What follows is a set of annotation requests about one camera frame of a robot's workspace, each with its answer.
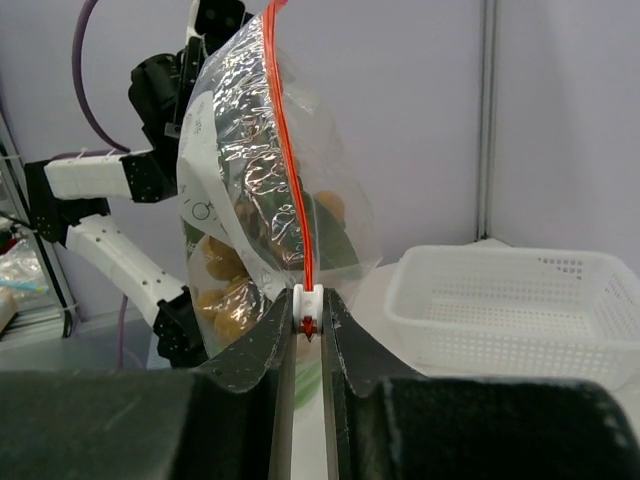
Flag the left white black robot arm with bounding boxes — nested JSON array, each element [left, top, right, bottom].
[[24, 39, 207, 368]]

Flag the clear zip top bag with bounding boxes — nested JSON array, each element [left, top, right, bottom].
[[177, 0, 384, 411]]

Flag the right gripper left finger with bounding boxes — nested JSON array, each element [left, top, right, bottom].
[[192, 289, 293, 479]]

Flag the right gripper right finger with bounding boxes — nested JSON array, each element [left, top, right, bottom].
[[321, 289, 421, 479]]

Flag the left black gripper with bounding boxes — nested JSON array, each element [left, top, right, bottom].
[[128, 47, 200, 165]]

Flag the white plastic mesh basket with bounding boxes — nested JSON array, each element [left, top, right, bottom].
[[384, 246, 639, 390]]

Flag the fake longan fruit bunch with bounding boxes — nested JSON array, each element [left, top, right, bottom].
[[192, 189, 349, 346]]

